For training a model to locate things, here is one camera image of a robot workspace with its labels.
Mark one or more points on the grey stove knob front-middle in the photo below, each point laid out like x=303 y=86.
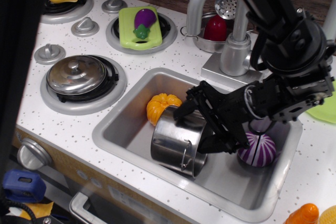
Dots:
x=49 y=54

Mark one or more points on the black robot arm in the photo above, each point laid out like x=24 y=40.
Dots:
x=294 y=48

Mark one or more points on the stainless steel sink basin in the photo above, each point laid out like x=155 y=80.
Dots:
x=246 y=192

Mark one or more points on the green toy plate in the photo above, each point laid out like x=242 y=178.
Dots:
x=325 y=112

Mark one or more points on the purple striped toy onion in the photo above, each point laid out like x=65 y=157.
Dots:
x=262 y=150

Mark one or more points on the yellow mesh toy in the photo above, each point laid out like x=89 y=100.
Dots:
x=328 y=216

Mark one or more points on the blue clamp tool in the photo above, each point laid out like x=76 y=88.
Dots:
x=23 y=186

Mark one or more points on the orange toy carrot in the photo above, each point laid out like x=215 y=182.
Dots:
x=306 y=214

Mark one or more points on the steel pot lid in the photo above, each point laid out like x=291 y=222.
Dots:
x=76 y=75

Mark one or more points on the grey vertical pole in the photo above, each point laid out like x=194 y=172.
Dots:
x=329 y=23

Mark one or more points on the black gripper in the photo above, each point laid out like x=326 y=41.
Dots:
x=224 y=113

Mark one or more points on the small steel bowl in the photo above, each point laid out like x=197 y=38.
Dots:
x=209 y=45

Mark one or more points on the red toy in steel bowl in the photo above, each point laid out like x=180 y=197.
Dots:
x=216 y=29

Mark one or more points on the stainless steel pot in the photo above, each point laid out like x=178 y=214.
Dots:
x=175 y=142

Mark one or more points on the green toy cutting board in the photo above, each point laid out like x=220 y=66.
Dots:
x=126 y=26

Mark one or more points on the silver toy faucet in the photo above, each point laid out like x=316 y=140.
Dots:
x=232 y=64

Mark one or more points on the purple toy eggplant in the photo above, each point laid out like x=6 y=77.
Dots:
x=143 y=21

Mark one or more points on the silver strainer ladle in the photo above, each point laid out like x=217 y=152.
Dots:
x=226 y=9

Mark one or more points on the silver oven door handle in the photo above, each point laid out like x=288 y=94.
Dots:
x=78 y=207

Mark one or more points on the grey stove knob back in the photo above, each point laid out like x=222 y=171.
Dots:
x=113 y=6

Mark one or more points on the grey stove knob middle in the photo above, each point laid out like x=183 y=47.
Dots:
x=85 y=27

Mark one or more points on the silver oven dial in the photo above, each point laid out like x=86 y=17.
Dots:
x=33 y=156

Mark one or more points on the orange toy pumpkin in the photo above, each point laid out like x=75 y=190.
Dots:
x=158 y=104

